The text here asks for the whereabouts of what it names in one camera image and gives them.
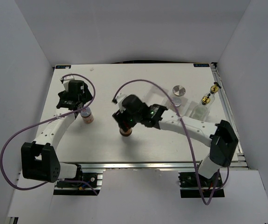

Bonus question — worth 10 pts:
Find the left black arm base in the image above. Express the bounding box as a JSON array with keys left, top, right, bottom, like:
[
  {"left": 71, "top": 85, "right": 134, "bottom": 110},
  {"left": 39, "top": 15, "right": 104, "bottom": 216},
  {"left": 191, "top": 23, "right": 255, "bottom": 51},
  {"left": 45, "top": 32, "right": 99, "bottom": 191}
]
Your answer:
[{"left": 53, "top": 164, "right": 103, "bottom": 196}]

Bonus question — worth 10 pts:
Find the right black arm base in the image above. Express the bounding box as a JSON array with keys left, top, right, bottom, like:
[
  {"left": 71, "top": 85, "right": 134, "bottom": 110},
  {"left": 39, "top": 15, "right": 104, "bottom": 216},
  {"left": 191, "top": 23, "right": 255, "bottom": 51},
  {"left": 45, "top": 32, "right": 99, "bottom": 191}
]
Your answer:
[{"left": 178, "top": 172, "right": 225, "bottom": 199}]

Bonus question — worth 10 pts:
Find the blue label silver lid jar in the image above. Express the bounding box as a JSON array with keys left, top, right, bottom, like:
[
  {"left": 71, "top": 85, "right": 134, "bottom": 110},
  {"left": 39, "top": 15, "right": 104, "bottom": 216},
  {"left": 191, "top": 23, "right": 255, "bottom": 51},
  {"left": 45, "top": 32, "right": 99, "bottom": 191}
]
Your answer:
[{"left": 172, "top": 97, "right": 182, "bottom": 107}]

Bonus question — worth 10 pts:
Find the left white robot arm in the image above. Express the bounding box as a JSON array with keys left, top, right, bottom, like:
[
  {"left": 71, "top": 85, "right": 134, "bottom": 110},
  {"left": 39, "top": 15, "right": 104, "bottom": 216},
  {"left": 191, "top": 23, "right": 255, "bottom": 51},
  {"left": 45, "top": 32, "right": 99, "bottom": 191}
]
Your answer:
[{"left": 21, "top": 75, "right": 93, "bottom": 186}]

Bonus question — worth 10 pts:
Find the small red white lid jar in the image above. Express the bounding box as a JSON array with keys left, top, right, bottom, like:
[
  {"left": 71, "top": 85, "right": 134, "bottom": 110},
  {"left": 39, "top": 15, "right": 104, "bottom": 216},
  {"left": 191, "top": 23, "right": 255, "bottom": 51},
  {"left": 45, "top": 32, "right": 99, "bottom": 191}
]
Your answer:
[{"left": 80, "top": 107, "right": 94, "bottom": 124}]

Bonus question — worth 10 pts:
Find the clear liquid glass bottle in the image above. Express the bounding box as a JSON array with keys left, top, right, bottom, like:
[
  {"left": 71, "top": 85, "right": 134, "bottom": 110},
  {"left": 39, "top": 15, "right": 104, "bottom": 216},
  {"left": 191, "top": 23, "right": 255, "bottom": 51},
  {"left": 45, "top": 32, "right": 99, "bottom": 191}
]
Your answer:
[{"left": 209, "top": 82, "right": 221, "bottom": 104}]

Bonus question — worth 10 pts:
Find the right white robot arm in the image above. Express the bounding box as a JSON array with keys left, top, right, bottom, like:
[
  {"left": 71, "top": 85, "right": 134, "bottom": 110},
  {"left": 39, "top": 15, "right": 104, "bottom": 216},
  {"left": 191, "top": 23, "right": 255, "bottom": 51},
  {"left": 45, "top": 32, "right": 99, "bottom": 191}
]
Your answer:
[{"left": 112, "top": 94, "right": 239, "bottom": 186}]

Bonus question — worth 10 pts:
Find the white three compartment tray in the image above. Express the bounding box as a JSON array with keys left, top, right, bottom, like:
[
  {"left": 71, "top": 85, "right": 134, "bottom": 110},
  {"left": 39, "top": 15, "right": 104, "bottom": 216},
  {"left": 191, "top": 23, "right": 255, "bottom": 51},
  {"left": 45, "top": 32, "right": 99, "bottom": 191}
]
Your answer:
[{"left": 142, "top": 86, "right": 211, "bottom": 121}]

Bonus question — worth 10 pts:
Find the dark sauce glass bottle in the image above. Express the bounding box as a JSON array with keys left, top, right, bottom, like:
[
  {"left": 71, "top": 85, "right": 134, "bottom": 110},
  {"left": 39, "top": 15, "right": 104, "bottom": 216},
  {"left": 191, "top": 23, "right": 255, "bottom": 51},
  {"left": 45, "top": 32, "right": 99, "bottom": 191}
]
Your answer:
[{"left": 189, "top": 93, "right": 214, "bottom": 121}]

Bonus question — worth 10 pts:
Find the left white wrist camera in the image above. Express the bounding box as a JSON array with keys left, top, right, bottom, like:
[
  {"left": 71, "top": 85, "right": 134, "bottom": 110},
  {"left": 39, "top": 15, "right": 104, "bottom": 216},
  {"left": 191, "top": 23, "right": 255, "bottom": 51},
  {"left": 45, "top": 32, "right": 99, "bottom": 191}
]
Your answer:
[{"left": 60, "top": 73, "right": 75, "bottom": 92}]

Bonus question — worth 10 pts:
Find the tall silver lid spice jar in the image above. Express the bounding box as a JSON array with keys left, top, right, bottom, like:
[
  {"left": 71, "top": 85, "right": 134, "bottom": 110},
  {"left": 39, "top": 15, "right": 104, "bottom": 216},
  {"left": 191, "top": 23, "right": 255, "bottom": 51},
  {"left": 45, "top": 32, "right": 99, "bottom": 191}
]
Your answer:
[{"left": 172, "top": 85, "right": 186, "bottom": 97}]

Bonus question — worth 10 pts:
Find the red lid sauce jar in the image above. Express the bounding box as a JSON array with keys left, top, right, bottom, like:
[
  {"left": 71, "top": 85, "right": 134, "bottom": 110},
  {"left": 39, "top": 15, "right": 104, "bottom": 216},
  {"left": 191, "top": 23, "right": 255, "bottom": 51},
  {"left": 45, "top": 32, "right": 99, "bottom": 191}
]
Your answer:
[{"left": 119, "top": 127, "right": 132, "bottom": 137}]

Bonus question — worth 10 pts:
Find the black XDOF logo sticker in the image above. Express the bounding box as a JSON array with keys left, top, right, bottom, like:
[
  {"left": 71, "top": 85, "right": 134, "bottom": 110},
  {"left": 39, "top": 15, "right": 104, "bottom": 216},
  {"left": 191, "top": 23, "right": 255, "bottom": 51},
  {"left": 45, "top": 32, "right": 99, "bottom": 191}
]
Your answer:
[{"left": 193, "top": 63, "right": 210, "bottom": 68}]

